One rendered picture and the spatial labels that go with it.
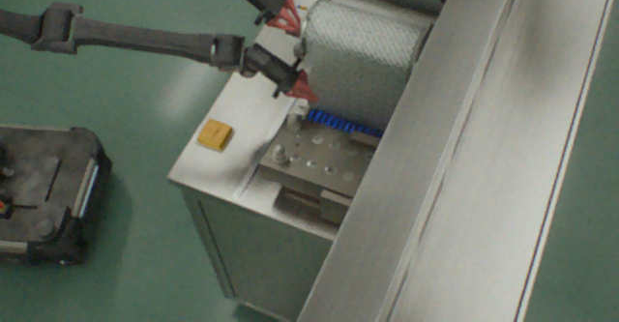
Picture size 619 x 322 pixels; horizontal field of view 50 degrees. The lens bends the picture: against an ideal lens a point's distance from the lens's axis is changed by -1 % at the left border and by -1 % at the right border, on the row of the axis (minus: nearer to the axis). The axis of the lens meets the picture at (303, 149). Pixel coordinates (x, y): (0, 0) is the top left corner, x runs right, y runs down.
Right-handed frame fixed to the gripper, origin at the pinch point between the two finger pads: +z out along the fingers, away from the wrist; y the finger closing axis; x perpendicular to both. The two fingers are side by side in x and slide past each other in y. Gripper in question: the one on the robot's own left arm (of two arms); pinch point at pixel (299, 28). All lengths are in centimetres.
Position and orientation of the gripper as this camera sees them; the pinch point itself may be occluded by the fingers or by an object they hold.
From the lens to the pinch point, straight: 156.7
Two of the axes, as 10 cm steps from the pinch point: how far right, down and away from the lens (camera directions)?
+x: 5.3, -2.5, -8.1
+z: 7.5, 5.9, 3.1
